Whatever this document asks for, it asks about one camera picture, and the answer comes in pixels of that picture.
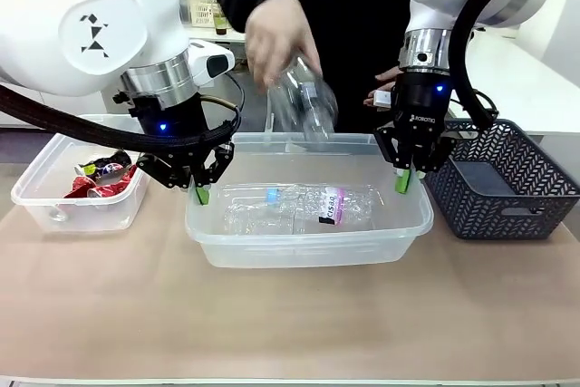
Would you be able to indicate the person's right hand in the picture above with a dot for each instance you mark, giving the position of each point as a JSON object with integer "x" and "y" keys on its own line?
{"x": 276, "y": 38}

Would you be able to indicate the person's black torso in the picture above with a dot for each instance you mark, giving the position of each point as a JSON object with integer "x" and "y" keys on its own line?
{"x": 353, "y": 11}

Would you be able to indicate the clear plastic bottle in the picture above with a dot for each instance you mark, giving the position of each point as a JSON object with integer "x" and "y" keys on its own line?
{"x": 312, "y": 106}

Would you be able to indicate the green drink cup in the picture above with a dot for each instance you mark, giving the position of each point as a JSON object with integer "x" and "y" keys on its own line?
{"x": 220, "y": 24}

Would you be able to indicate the white side desk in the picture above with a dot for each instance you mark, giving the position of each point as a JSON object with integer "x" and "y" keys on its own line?
{"x": 530, "y": 79}

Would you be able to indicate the small clear plastic bin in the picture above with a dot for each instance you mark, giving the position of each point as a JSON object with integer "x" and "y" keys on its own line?
{"x": 41, "y": 206}

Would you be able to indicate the crushed bottle with blue cap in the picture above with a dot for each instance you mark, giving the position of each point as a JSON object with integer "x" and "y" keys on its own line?
{"x": 263, "y": 208}

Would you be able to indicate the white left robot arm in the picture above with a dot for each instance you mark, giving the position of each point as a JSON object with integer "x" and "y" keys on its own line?
{"x": 68, "y": 20}

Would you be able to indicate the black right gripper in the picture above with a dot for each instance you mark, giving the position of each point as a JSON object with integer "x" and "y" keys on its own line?
{"x": 419, "y": 110}

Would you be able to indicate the crushed red can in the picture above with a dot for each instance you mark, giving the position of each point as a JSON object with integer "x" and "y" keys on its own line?
{"x": 102, "y": 185}

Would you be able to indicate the dark woven plastic basket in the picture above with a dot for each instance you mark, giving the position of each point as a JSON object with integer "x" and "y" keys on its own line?
{"x": 498, "y": 206}

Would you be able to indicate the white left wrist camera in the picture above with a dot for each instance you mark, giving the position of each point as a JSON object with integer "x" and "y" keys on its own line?
{"x": 210, "y": 60}

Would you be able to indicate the person's left hand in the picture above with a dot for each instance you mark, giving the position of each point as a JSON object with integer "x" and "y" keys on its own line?
{"x": 387, "y": 75}

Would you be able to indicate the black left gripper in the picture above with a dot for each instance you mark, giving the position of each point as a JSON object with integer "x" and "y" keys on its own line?
{"x": 176, "y": 119}

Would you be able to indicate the white slatted crate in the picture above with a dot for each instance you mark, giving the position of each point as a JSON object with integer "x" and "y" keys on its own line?
{"x": 201, "y": 2}

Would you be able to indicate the large clear plastic bin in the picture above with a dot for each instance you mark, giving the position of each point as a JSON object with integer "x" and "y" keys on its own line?
{"x": 308, "y": 246}

